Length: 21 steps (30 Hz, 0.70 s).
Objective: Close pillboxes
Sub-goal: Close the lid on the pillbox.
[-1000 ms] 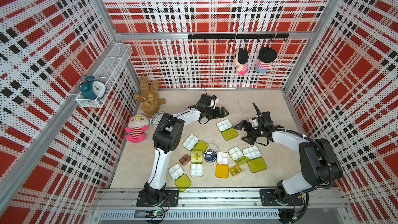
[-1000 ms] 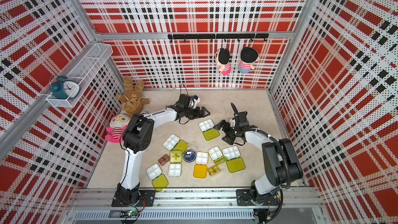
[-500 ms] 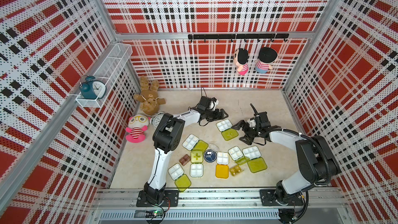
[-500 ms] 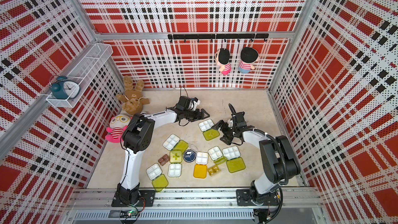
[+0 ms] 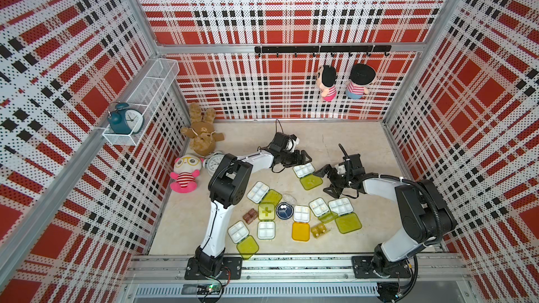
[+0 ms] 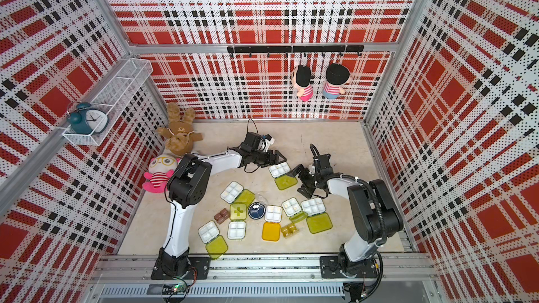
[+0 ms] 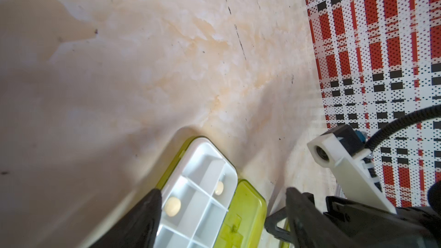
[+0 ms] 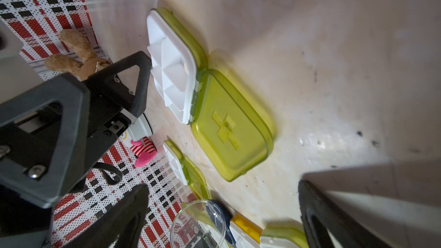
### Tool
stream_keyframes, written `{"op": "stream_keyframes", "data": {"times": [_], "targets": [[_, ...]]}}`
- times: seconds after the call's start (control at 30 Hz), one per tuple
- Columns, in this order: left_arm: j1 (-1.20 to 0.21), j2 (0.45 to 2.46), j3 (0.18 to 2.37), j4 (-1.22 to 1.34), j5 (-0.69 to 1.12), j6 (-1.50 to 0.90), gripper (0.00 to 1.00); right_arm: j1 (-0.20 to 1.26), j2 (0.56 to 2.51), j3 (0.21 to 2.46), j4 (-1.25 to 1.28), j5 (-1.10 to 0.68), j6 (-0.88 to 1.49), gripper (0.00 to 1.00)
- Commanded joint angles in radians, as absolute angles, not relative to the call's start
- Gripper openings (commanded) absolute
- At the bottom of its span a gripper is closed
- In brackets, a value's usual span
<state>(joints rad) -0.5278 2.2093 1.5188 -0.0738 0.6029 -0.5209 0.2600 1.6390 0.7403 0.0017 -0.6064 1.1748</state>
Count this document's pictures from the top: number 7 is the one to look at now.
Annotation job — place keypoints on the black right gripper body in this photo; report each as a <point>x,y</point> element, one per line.
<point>368,227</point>

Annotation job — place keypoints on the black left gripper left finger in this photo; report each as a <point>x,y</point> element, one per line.
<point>138,228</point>

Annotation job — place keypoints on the green pillbox white tray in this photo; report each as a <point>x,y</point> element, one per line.
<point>206,204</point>

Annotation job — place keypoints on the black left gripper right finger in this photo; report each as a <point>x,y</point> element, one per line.
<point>309,228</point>

